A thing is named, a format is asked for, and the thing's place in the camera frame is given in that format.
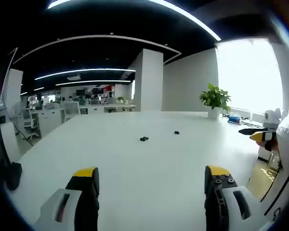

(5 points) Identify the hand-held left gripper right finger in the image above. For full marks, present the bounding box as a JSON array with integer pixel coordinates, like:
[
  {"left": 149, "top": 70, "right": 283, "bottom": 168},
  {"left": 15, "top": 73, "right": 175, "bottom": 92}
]
[{"left": 204, "top": 165, "right": 275, "bottom": 231}]

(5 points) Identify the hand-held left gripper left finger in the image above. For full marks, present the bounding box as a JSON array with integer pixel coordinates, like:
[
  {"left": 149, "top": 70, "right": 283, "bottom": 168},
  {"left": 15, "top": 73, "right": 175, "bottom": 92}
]
[{"left": 35, "top": 166, "right": 100, "bottom": 231}]

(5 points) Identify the blue tissue box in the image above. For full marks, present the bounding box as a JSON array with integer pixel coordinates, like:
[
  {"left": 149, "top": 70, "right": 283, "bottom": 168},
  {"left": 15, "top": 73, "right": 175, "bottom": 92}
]
[{"left": 227, "top": 115, "right": 242, "bottom": 124}]

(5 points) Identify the person's white shirt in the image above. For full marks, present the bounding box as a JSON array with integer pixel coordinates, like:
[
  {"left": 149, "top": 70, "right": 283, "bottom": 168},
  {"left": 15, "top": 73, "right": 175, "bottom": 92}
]
[{"left": 260, "top": 83, "right": 289, "bottom": 223}]

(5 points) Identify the potted green plant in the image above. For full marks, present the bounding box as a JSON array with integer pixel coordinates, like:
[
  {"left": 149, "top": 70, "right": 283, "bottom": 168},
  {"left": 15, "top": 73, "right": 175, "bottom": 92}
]
[{"left": 199, "top": 83, "right": 232, "bottom": 119}]

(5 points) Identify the black stand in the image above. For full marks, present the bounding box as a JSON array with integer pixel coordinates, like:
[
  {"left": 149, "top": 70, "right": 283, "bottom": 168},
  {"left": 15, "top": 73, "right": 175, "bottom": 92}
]
[{"left": 0, "top": 113, "right": 23, "bottom": 191}]

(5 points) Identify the white office chair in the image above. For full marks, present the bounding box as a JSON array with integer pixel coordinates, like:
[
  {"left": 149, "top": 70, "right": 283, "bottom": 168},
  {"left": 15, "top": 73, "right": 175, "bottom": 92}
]
[
  {"left": 63, "top": 101, "right": 81, "bottom": 121},
  {"left": 21, "top": 108, "right": 42, "bottom": 141}
]

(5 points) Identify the row of white office desks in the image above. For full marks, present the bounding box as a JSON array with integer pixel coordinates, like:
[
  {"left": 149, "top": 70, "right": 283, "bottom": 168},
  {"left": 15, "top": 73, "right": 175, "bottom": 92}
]
[{"left": 37, "top": 103, "right": 137, "bottom": 123}]

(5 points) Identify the curved ceiling light strip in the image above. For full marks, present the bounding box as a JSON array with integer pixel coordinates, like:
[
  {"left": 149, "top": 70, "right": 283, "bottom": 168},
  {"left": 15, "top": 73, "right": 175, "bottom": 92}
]
[{"left": 34, "top": 68, "right": 137, "bottom": 80}]

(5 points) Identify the long ceiling light strip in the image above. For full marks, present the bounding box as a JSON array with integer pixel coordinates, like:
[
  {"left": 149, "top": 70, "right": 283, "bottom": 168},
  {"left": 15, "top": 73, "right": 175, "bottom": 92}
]
[{"left": 47, "top": 0, "right": 222, "bottom": 40}]

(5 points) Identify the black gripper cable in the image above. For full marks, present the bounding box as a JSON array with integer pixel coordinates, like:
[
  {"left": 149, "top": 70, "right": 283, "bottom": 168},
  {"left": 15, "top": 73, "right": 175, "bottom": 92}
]
[{"left": 260, "top": 166, "right": 289, "bottom": 217}]

